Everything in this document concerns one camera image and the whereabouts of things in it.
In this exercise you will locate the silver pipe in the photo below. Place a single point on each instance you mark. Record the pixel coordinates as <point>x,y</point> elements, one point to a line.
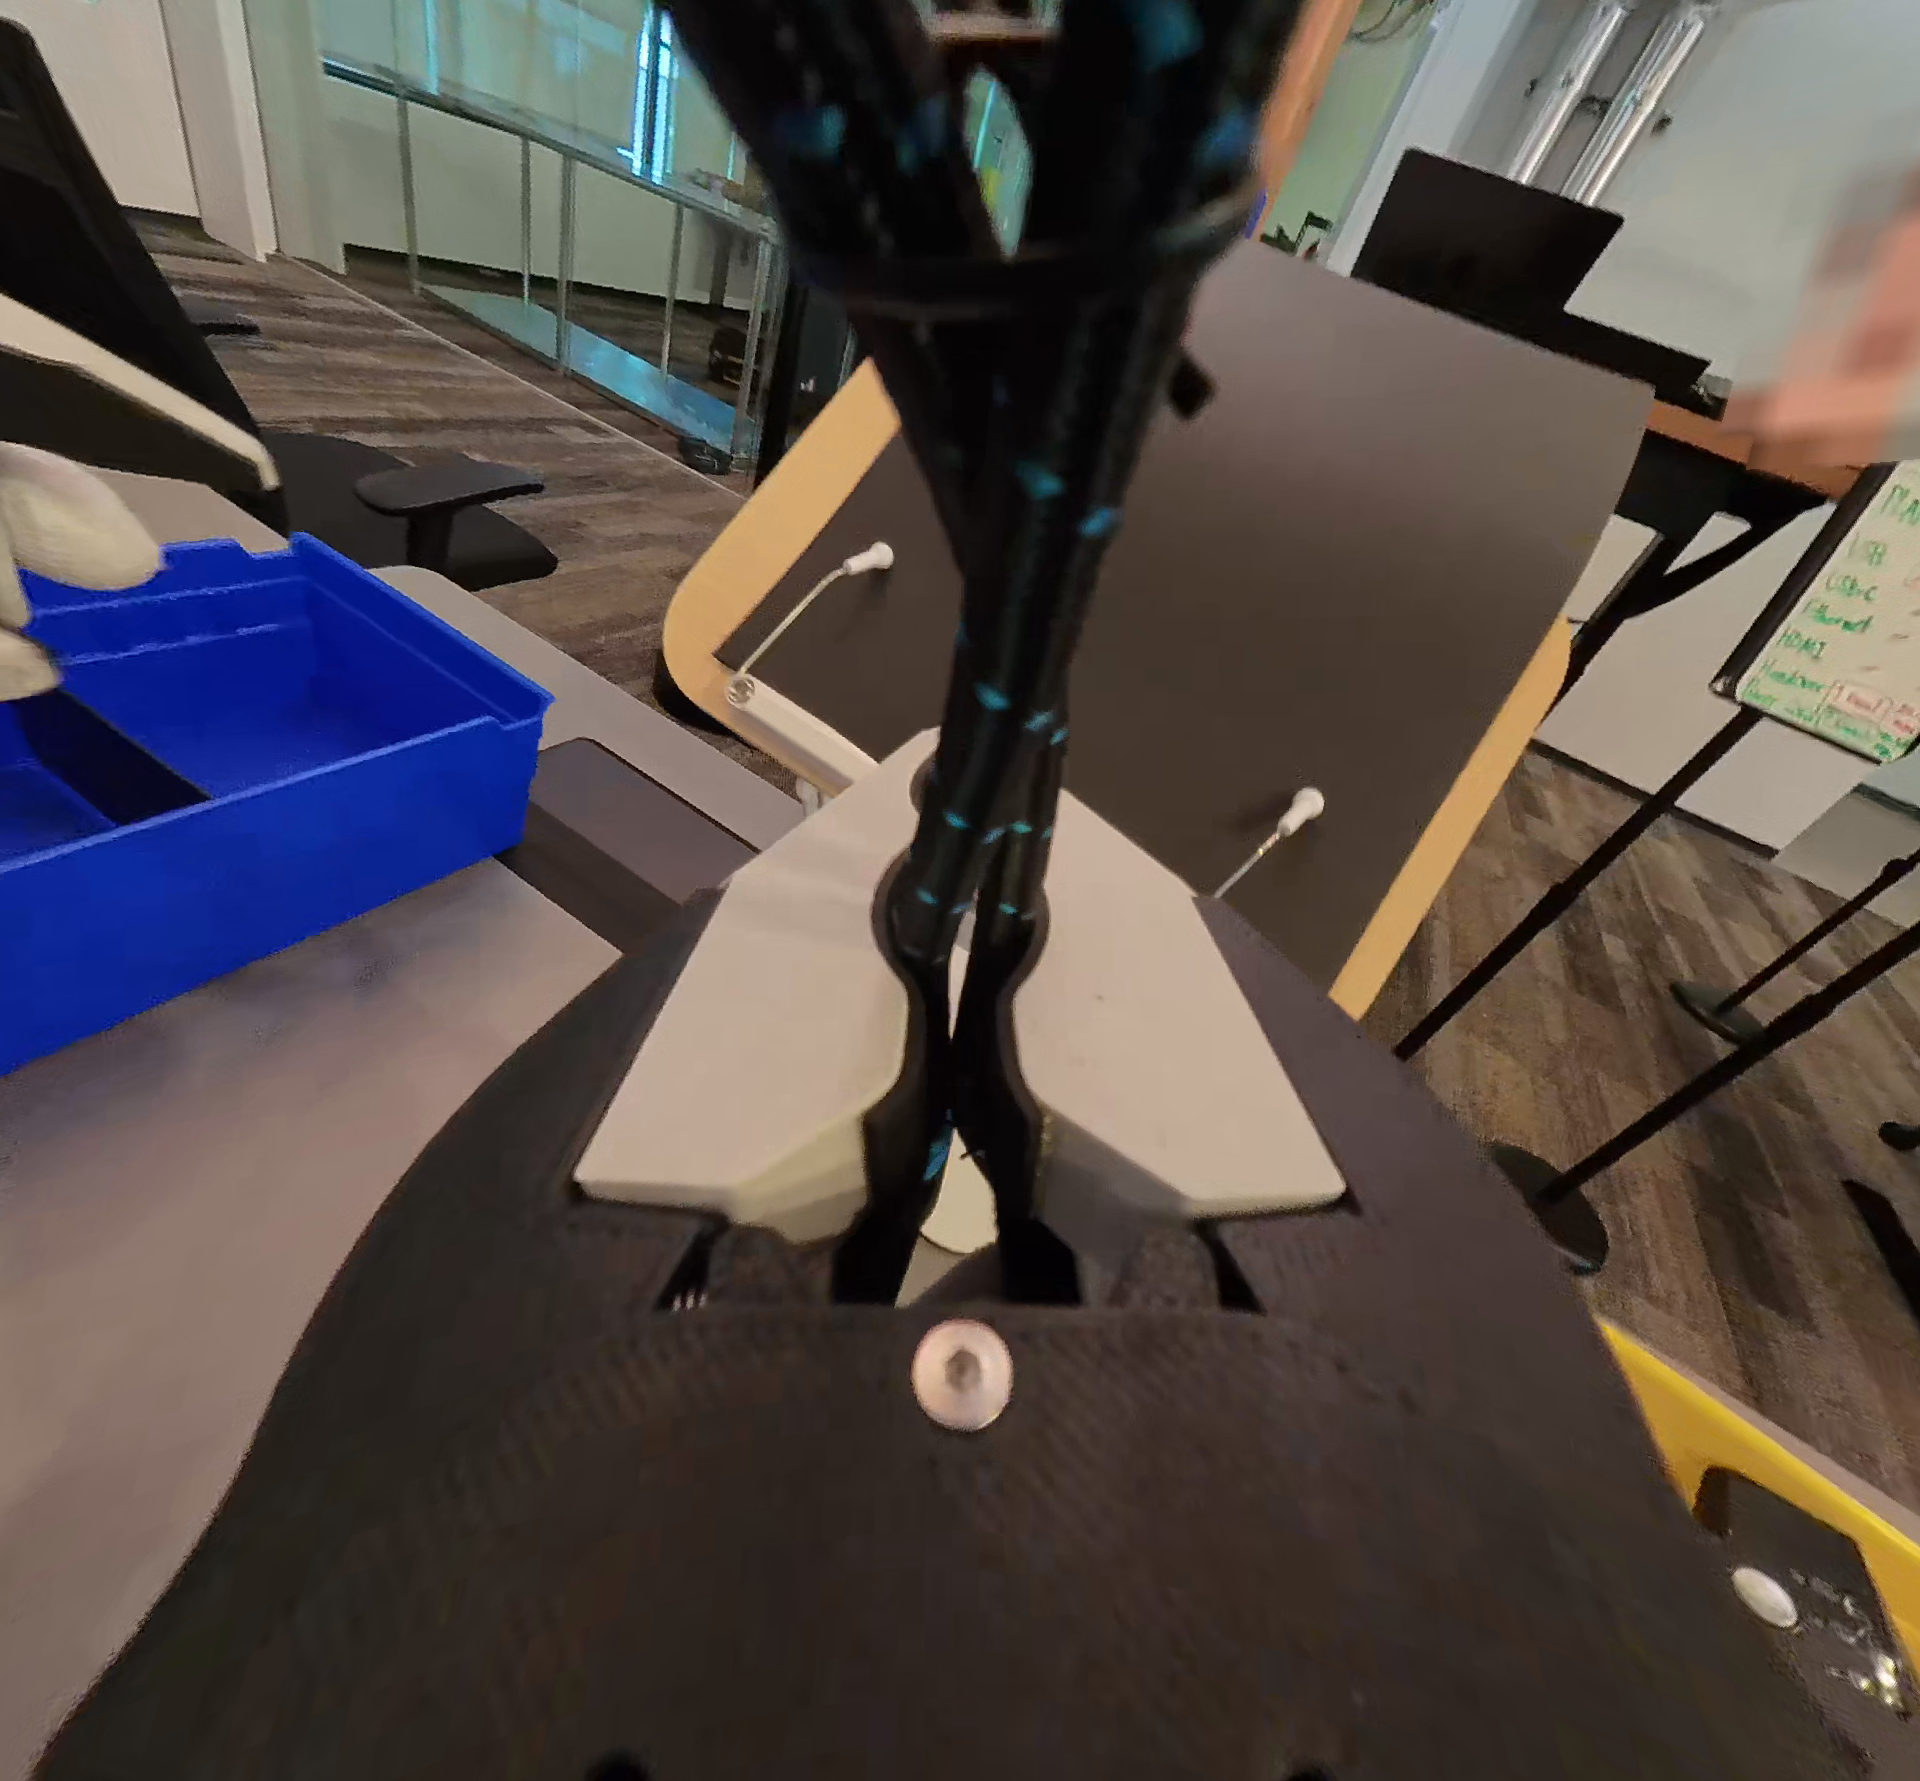
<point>1667,86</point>
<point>1576,69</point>

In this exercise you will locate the black monitor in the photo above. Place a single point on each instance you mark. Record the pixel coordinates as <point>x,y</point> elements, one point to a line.
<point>1485,237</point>

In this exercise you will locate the white tablet stand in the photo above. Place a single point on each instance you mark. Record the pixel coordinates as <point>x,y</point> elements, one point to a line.
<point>712,581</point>

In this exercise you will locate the yellow plastic bin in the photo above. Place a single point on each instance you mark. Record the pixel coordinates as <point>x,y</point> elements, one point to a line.
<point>1681,1421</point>

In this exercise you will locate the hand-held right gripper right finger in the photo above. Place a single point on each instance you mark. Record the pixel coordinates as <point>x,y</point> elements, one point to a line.
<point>1187,1062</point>

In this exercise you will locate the blue plastic bin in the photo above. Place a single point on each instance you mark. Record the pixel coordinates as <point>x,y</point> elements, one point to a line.
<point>299,880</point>

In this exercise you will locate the glass railing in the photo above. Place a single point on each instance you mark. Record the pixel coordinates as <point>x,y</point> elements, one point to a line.
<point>494,237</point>

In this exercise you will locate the black bin divider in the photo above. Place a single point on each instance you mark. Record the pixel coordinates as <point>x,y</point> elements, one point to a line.
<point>91,762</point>

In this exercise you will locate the wooden column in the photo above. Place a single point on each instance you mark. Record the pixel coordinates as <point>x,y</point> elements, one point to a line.
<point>1335,86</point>

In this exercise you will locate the whiteboard with green writing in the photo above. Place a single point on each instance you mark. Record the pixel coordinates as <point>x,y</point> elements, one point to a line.
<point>1830,640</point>

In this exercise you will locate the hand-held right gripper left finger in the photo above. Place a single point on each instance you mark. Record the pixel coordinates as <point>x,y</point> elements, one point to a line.
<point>750,1030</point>

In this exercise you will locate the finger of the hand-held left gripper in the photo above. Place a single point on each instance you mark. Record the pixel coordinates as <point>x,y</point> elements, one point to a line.
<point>120,378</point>

